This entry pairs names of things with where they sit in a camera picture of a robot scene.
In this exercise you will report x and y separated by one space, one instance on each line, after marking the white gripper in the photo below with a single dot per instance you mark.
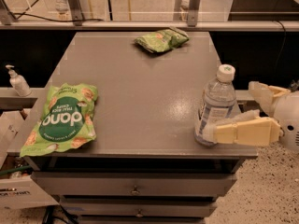
290 118

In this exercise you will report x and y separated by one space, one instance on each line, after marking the clear plastic water bottle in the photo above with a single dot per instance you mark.
218 100

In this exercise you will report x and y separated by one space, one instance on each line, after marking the white pump dispenser bottle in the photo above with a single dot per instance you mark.
18 82

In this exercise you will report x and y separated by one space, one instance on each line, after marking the small green snack bag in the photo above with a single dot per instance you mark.
162 40

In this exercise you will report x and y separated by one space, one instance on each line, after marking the grey drawer cabinet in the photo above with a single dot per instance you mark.
144 167

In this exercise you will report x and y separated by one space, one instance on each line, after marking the large green chips bag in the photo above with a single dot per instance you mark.
66 121

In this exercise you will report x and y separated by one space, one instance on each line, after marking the white cardboard box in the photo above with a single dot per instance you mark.
17 191

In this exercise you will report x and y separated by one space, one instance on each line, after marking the metal railing frame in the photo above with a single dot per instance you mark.
137 15

